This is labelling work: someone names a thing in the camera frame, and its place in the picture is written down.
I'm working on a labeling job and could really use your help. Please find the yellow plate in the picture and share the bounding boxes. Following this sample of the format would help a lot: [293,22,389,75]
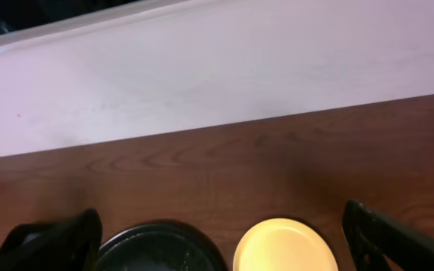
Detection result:
[232,218,338,271]

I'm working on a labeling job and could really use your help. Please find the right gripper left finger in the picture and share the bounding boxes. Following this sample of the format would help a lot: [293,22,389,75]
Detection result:
[0,209,102,271]

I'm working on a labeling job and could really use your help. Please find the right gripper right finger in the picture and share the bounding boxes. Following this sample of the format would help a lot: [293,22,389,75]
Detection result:
[342,199,434,270]

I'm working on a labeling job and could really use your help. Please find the black round tray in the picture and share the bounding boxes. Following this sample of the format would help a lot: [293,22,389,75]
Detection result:
[96,221,228,271]

